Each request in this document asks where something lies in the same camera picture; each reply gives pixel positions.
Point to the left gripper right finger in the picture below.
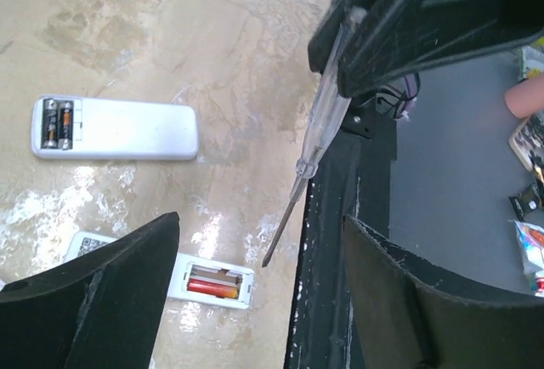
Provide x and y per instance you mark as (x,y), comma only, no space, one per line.
(411,313)

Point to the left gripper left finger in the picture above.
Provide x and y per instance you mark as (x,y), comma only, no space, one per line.
(101,310)

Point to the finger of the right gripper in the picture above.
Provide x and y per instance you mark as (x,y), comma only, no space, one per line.
(398,37)

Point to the slim white remote control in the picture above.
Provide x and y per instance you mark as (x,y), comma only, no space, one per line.
(190,267)

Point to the red battery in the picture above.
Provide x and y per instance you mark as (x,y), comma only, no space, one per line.
(212,288)

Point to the wide white remote control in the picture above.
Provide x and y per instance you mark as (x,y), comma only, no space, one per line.
(108,129)

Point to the pink object off table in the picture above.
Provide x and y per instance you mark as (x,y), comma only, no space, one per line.
(526,98)

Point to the clutter items off table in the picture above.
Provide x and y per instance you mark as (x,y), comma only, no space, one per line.
(527,144)

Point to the black battery lower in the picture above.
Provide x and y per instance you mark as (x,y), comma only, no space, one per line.
(65,128)

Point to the black battery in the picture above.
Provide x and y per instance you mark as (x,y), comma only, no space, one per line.
(65,128)
(49,124)

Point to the black battery upper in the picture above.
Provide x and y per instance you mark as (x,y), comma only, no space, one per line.
(49,124)

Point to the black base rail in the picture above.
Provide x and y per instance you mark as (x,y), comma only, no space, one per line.
(353,179)

